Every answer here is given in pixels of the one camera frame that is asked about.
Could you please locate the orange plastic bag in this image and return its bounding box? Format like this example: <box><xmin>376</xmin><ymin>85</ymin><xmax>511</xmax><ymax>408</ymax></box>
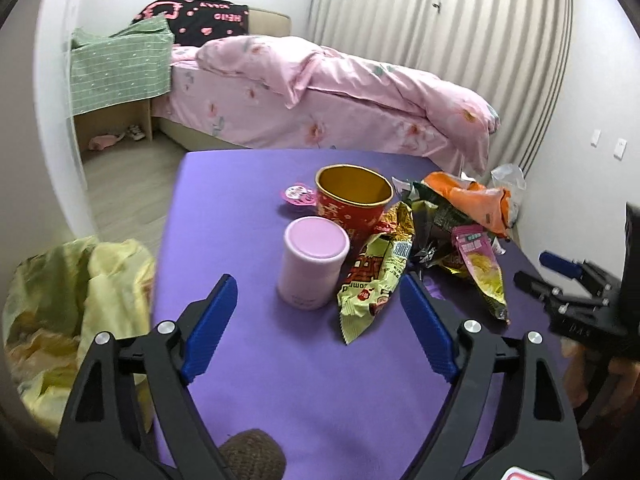
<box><xmin>423</xmin><ymin>171</ymin><xmax>512</xmax><ymax>237</ymax></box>

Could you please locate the pink cartoon lollipop wrapper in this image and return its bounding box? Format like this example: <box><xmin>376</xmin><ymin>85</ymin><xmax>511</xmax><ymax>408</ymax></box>
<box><xmin>281</xmin><ymin>183</ymin><xmax>317</xmax><ymax>207</ymax></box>

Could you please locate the yellow trash bag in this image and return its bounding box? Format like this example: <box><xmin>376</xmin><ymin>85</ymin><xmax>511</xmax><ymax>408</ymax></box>
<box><xmin>2</xmin><ymin>236</ymin><xmax>155</xmax><ymax>434</ymax></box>

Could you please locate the right hand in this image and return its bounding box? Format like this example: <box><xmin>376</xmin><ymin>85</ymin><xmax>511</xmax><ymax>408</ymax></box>
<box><xmin>561</xmin><ymin>338</ymin><xmax>639</xmax><ymax>420</ymax></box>

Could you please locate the pink yellow chip bag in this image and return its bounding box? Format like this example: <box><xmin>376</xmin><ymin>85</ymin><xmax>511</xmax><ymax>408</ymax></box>
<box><xmin>451</xmin><ymin>224</ymin><xmax>510</xmax><ymax>324</ymax></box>

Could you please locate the white plastic bag on floor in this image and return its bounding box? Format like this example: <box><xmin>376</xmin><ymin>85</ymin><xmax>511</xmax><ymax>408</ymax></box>
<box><xmin>490</xmin><ymin>164</ymin><xmax>526</xmax><ymax>228</ymax></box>

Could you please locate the brown fuzzy sleeve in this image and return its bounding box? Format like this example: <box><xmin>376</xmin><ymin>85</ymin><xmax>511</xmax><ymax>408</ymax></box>
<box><xmin>219</xmin><ymin>429</ymin><xmax>286</xmax><ymax>480</ymax></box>

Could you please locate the dark green snack bag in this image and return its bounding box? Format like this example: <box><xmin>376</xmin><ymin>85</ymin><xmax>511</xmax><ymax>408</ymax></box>
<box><xmin>392</xmin><ymin>178</ymin><xmax>476</xmax><ymax>274</ymax></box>

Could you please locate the green snack wrapper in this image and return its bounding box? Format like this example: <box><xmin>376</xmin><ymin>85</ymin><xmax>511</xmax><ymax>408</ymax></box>
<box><xmin>336</xmin><ymin>202</ymin><xmax>414</xmax><ymax>344</ymax></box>

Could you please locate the pink floral duvet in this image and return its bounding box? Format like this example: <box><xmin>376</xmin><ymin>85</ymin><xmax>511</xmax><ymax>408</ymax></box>
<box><xmin>195</xmin><ymin>35</ymin><xmax>499</xmax><ymax>174</ymax></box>

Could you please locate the red gold paper cup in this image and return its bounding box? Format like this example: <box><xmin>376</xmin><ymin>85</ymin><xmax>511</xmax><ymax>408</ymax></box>
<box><xmin>314</xmin><ymin>164</ymin><xmax>394</xmax><ymax>252</ymax></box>

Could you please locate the pink lidded cup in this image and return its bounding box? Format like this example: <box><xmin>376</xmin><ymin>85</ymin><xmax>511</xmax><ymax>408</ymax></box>
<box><xmin>277</xmin><ymin>216</ymin><xmax>350</xmax><ymax>311</ymax></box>

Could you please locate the pink slipper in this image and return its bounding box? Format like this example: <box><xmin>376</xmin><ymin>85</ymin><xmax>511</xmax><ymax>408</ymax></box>
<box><xmin>88</xmin><ymin>133</ymin><xmax>126</xmax><ymax>152</ymax></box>

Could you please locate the small sneaker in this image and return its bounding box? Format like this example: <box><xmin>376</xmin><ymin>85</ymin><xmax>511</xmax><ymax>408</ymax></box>
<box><xmin>126</xmin><ymin>125</ymin><xmax>146</xmax><ymax>142</ymax></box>

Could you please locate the wooden bedside shelf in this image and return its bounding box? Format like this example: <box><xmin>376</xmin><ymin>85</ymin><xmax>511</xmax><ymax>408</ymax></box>
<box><xmin>74</xmin><ymin>99</ymin><xmax>153</xmax><ymax>152</ymax></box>

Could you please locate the green checked cloth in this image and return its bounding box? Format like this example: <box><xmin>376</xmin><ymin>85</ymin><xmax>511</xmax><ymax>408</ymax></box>
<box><xmin>70</xmin><ymin>16</ymin><xmax>174</xmax><ymax>116</ymax></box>

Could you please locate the bed with pink sheet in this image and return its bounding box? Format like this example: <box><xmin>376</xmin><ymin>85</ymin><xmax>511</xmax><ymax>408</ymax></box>
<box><xmin>150</xmin><ymin>8</ymin><xmax>471</xmax><ymax>174</ymax></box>

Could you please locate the black pink hello pillow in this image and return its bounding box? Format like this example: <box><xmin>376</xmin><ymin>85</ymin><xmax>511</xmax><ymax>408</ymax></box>
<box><xmin>132</xmin><ymin>0</ymin><xmax>250</xmax><ymax>47</ymax></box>

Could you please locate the white wall socket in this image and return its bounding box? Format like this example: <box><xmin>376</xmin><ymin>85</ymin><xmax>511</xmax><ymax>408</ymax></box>
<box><xmin>614</xmin><ymin>138</ymin><xmax>627</xmax><ymax>160</ymax></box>

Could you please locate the white wall switch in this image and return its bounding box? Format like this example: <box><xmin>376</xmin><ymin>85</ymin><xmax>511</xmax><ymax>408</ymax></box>
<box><xmin>590</xmin><ymin>129</ymin><xmax>602</xmax><ymax>148</ymax></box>

